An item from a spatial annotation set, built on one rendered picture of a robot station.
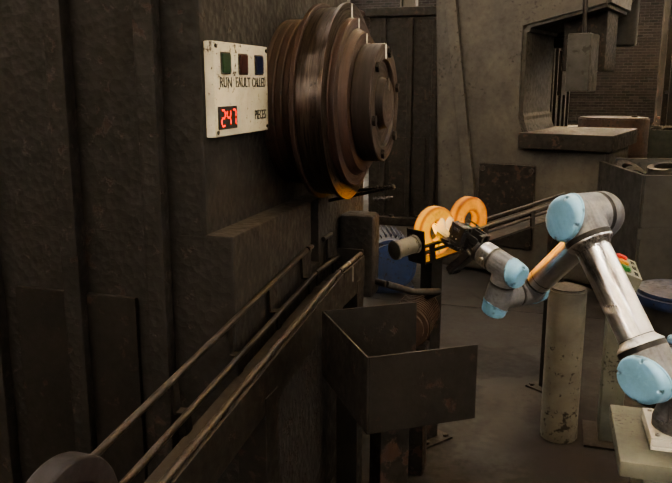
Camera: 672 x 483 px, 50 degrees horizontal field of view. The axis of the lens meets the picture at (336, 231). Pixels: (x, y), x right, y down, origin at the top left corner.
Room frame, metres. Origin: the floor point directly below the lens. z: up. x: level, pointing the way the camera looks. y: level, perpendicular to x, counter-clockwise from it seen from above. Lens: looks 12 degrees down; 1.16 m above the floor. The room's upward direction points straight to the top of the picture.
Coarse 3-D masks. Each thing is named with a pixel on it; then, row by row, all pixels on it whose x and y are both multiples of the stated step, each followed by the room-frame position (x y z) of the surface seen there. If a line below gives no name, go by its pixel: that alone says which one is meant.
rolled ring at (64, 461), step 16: (48, 464) 0.76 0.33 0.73; (64, 464) 0.76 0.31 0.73; (80, 464) 0.78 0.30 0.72; (96, 464) 0.81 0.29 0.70; (32, 480) 0.74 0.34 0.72; (48, 480) 0.73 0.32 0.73; (64, 480) 0.75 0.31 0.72; (80, 480) 0.78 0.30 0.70; (96, 480) 0.80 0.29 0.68; (112, 480) 0.83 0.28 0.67
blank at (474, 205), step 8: (464, 200) 2.30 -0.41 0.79; (472, 200) 2.32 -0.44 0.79; (480, 200) 2.34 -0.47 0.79; (456, 208) 2.29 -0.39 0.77; (464, 208) 2.29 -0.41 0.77; (472, 208) 2.32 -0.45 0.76; (480, 208) 2.34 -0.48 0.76; (456, 216) 2.27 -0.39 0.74; (464, 216) 2.29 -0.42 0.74; (472, 216) 2.36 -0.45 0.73; (480, 216) 2.34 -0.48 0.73; (472, 224) 2.35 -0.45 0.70; (480, 224) 2.34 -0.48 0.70
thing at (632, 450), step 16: (624, 416) 1.77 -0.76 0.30; (640, 416) 1.77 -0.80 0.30; (624, 432) 1.68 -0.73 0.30; (640, 432) 1.68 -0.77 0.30; (624, 448) 1.60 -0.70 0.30; (640, 448) 1.60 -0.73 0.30; (624, 464) 1.53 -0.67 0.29; (640, 464) 1.53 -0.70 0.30; (656, 464) 1.52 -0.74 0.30; (656, 480) 1.51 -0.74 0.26
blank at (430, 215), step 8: (432, 208) 2.21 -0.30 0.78; (440, 208) 2.23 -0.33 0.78; (424, 216) 2.19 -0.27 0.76; (432, 216) 2.21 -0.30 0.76; (440, 216) 2.23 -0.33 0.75; (448, 216) 2.25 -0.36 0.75; (416, 224) 2.20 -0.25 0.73; (424, 224) 2.18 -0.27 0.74; (432, 224) 2.21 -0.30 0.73; (432, 240) 2.21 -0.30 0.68
